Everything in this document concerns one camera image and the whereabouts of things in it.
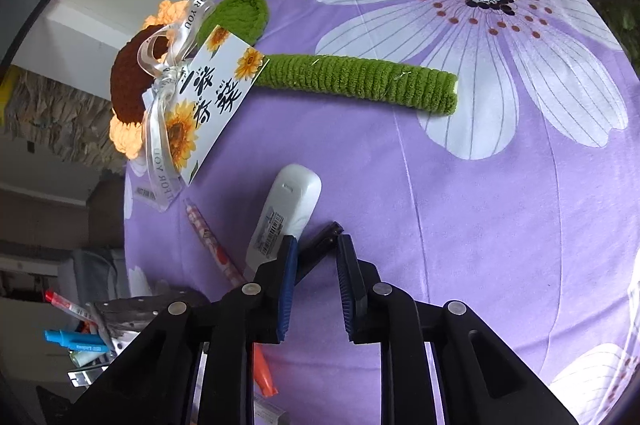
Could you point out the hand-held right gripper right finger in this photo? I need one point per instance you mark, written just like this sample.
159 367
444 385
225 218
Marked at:
346 290

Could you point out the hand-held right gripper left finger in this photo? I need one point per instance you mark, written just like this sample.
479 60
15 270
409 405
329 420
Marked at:
287 290

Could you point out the black pen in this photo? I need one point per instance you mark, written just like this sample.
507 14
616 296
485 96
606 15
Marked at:
320 240

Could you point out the white spotted pen holder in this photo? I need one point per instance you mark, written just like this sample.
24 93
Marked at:
130 312

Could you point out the blue pen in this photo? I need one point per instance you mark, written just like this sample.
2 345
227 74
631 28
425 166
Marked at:
75 340

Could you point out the red pen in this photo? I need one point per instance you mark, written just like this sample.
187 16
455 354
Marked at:
65 303

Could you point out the white correction tape dispenser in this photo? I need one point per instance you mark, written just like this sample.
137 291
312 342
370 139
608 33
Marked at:
292 205

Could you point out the pink patterned orange pen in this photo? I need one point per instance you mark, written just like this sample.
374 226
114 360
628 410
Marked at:
210 240

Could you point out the purple floral tablecloth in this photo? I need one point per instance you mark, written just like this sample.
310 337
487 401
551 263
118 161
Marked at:
450 205

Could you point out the white sunflower gift tag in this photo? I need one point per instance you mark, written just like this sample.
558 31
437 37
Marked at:
220 105

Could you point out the crochet sunflower with green stem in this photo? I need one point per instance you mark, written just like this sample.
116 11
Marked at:
350 77

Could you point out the tall pile of papers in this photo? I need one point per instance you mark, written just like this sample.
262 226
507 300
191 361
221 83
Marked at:
60 115

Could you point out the yellow plush toy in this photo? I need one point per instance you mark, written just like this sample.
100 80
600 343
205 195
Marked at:
5 97

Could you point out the green potted plant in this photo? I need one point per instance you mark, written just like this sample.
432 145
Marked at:
625 15

